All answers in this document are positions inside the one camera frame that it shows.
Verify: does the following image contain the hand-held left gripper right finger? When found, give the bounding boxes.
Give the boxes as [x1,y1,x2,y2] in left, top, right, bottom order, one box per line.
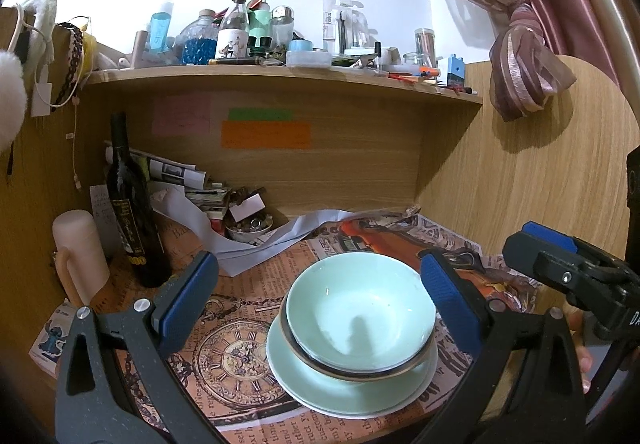
[415,251,587,444]

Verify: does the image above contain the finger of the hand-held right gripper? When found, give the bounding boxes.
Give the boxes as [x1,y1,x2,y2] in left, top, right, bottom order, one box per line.
[502,233,631,319]
[522,221,626,279]

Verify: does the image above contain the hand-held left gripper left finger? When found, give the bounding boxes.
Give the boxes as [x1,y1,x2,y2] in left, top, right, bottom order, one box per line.
[54,251,226,444]

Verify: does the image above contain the mint green bowl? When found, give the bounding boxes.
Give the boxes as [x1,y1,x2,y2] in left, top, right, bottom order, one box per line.
[286,254,437,371]

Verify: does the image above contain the white plate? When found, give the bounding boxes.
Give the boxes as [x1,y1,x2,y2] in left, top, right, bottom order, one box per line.
[300,359,440,421]

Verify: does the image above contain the mint green plate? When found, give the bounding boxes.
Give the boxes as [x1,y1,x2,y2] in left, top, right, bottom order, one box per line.
[266,316,438,417]

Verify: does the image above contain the brown plate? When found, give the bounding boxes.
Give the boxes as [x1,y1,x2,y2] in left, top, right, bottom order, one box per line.
[279,296,438,382]

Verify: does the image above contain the person's right hand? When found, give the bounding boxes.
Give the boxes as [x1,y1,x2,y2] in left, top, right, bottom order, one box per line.
[567,311,596,395]

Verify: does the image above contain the white paper sheet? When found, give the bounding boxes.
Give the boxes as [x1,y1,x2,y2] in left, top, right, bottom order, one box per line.
[150,189,241,277]

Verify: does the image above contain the brown vintage newspaper sheet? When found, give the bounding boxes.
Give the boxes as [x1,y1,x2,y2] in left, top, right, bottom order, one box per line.
[75,219,441,444]

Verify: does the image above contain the small bowl of trinkets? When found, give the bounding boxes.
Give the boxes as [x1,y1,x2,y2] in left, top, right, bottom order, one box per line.
[224,216,273,245]

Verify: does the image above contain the stack of papers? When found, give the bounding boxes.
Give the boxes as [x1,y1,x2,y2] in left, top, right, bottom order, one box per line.
[187,181,233,219]

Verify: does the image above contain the colour printed newspaper sheet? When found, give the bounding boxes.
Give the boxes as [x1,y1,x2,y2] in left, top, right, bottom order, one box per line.
[312,209,546,425]

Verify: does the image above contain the dark wine bottle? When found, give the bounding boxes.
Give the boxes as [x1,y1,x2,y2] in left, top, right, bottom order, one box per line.
[107,111,171,289]

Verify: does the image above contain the white card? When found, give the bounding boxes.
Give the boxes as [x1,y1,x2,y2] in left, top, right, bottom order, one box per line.
[227,194,266,222]

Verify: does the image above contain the beige mug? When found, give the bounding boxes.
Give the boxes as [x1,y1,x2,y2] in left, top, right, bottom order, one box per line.
[52,209,111,307]

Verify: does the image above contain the pale paper note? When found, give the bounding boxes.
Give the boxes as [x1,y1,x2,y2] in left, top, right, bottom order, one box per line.
[90,184,123,245]

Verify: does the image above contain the light blue paper sheet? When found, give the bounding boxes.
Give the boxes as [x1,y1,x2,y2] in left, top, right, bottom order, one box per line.
[220,208,356,277]

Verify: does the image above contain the rolled newspapers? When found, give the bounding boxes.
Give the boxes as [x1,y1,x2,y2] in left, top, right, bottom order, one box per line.
[104,141,208,192]

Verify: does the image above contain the blue cartoon sticker card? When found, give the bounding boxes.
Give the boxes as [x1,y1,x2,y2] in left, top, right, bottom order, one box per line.
[27,304,76,377]

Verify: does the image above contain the wooden shelf unit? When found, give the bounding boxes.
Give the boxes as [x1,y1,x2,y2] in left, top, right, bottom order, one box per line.
[0,6,640,444]

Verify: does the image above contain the orange sticky note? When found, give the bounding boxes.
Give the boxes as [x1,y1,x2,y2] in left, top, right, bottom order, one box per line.
[221,120,312,149]

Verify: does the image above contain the pink sticky note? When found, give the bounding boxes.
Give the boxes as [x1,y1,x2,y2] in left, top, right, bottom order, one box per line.
[152,94,212,135]

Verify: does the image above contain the blue pencil sharpener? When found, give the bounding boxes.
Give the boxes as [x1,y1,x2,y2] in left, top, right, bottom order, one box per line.
[446,54,466,88]

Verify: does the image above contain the green sticky note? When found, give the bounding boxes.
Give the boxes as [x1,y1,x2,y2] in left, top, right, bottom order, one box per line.
[228,108,294,121]

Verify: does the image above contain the tall jar of sticks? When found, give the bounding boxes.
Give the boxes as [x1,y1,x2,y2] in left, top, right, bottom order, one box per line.
[414,28,436,59]

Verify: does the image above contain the white box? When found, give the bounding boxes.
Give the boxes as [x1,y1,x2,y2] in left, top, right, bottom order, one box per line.
[357,46,401,65]

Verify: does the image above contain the white earbud case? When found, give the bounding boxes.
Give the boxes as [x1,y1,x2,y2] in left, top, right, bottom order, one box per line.
[95,51,132,70]

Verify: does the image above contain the white tag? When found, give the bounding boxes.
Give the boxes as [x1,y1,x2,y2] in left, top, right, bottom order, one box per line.
[31,74,53,117]

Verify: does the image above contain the glass bottle of blue beads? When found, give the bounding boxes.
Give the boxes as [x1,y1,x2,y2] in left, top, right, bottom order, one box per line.
[181,10,221,65]

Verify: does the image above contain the brown cardboard tube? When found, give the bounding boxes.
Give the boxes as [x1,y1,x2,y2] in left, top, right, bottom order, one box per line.
[131,30,148,69]

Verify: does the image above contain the yellow roll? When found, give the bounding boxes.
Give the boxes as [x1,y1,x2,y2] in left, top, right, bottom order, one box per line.
[80,31,98,72]

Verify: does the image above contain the clear plastic box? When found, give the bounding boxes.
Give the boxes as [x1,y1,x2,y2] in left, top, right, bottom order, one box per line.
[286,50,332,68]

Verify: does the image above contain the clear white-labelled liquor bottle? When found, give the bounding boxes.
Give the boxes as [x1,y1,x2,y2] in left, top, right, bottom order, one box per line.
[215,0,251,59]

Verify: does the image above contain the brown braided headband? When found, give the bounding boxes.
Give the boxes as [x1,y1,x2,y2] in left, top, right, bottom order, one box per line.
[50,22,85,107]

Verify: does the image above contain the blue liquid bottle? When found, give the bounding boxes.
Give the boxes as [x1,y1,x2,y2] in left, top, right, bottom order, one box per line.
[150,1,175,52]

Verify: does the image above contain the white pompom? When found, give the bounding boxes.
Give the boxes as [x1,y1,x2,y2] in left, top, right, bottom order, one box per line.
[0,51,28,152]

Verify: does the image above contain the silver-capped clear bottle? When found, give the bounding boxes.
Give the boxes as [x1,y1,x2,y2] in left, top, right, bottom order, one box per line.
[270,6,295,47]

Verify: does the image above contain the green pump bottle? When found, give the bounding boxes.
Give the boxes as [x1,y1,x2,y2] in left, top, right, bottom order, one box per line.
[248,0,273,42]

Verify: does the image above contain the clear blister pack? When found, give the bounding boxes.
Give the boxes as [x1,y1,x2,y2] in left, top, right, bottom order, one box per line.
[321,0,368,52]

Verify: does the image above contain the white fluffy headband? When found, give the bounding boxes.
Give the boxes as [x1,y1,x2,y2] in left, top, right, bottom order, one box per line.
[15,0,61,74]

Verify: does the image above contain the white hanging cable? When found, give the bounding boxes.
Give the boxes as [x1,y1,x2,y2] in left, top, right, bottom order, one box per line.
[65,88,83,192]

